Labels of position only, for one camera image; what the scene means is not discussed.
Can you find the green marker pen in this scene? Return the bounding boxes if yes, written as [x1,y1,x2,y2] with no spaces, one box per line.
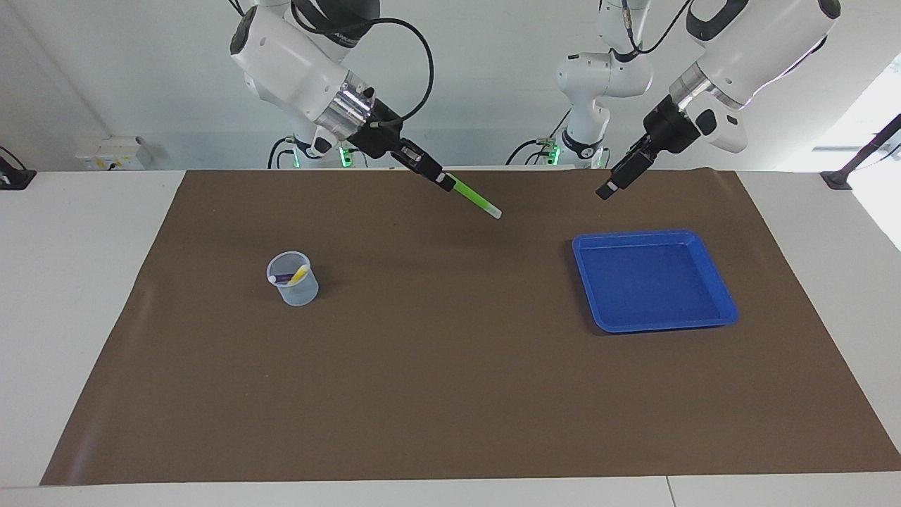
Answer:
[450,176,503,220]

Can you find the blue plastic tray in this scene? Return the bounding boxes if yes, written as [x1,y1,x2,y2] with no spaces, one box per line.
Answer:
[572,230,740,334]

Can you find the black stand with pole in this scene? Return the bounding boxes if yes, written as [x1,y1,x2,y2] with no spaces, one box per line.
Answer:
[820,113,901,191]

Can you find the translucent plastic cup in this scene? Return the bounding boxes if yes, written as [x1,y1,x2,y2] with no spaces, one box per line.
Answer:
[266,251,320,307]

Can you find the brown table mat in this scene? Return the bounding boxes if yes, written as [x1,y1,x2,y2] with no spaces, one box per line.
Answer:
[40,168,901,487]

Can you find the black table clamp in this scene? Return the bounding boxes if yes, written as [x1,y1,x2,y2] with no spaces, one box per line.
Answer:
[0,146,37,191]

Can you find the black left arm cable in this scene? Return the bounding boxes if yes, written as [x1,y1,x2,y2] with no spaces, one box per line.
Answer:
[619,0,694,54]

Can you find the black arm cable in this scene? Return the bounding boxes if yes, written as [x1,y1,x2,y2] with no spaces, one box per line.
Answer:
[619,0,694,54]
[292,0,435,129]

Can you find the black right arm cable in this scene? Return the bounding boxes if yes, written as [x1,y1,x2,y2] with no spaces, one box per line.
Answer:
[292,0,435,129]

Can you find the black base cable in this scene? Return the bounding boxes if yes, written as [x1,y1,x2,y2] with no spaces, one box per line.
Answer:
[505,106,572,166]
[267,137,296,170]

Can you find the white wall outlet box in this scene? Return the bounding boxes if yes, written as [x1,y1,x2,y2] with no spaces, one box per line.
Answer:
[76,137,153,171]

